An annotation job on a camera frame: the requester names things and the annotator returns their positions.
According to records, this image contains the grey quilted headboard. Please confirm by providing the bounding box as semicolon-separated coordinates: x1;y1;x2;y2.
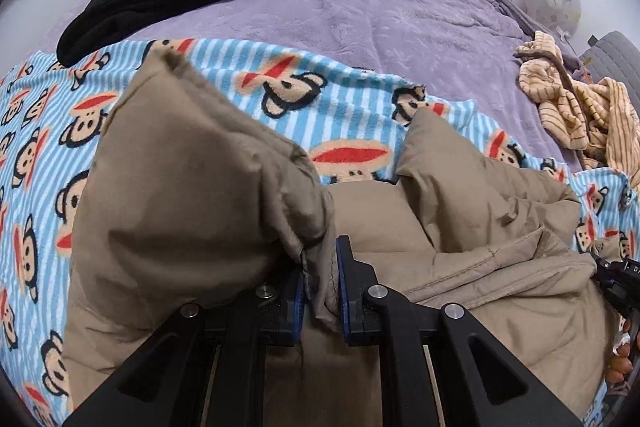
580;31;640;98

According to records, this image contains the purple bed cover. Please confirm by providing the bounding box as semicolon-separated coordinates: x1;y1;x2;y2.
39;0;591;171

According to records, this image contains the person's right hand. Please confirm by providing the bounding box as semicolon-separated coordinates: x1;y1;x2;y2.
605;319;639;389

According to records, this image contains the blue monkey print blanket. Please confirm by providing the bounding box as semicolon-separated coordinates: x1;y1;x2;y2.
1;38;639;426

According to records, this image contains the khaki puffer jacket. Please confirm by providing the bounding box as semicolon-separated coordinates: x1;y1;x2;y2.
63;51;614;426

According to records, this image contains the beige striped garment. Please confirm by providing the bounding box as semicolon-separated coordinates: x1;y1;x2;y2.
514;30;639;191

